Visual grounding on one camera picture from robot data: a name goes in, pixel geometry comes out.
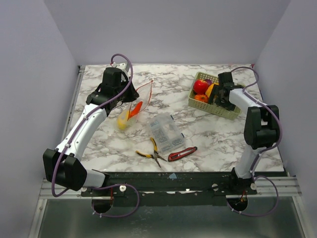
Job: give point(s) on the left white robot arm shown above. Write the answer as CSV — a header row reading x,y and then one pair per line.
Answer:
x,y
63,164

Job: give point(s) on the clear plastic parts box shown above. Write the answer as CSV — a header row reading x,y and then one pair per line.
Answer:
x,y
163,129

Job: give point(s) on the yellow handled pliers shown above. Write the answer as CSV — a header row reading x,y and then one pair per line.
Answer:
x,y
155,155

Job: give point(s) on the yellow toy mango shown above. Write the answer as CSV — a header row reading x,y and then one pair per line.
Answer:
x,y
123,120

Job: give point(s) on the clear zip top bag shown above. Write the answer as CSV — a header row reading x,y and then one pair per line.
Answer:
x,y
145,94

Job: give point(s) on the red black utility knife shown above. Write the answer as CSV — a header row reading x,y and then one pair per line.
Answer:
x,y
181,154

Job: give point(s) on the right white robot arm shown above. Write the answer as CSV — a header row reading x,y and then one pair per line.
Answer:
x,y
262,130

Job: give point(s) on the purple toy onion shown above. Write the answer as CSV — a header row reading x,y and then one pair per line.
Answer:
x,y
209,82

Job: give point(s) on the red toy chili pepper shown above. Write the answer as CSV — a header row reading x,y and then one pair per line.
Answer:
x,y
136,110

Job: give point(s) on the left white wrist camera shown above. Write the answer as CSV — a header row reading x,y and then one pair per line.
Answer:
x,y
124,66

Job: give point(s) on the red toy apple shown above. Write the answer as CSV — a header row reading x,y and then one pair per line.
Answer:
x,y
200,86

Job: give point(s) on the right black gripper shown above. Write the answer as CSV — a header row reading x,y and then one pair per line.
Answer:
x,y
220,92

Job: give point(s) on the yellow toy bell pepper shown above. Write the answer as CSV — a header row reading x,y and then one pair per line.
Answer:
x,y
210,88

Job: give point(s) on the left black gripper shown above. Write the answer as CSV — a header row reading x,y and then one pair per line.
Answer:
x,y
133,94

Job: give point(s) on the orange toy pumpkin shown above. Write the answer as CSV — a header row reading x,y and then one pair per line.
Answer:
x,y
202,98

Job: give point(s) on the beige perforated plastic basket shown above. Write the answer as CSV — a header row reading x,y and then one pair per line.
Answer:
x,y
210,108

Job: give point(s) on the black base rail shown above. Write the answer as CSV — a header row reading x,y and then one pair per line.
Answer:
x,y
171,189

